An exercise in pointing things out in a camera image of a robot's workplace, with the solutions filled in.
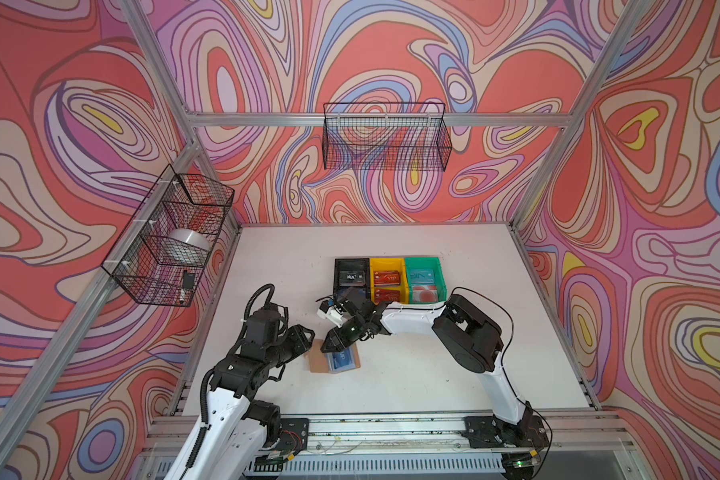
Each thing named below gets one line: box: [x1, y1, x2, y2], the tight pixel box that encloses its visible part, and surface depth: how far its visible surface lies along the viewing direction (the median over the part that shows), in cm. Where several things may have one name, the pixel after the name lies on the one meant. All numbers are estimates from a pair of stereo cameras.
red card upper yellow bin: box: [374, 270, 401, 287], surface depth 103 cm
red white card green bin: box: [412, 285, 439, 302], surface depth 100 cm
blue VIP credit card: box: [326, 346, 356, 373], surface depth 86 cm
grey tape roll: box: [165, 228, 212, 266], surface depth 74 cm
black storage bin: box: [334, 258, 370, 300], surface depth 103 cm
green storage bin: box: [404, 257, 449, 305], surface depth 101 cm
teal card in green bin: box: [409, 268, 435, 284], surface depth 103 cm
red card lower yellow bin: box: [374, 288, 401, 303], surface depth 101 cm
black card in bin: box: [339, 270, 366, 286], surface depth 103 cm
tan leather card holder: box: [308, 339, 361, 373], surface depth 86 cm
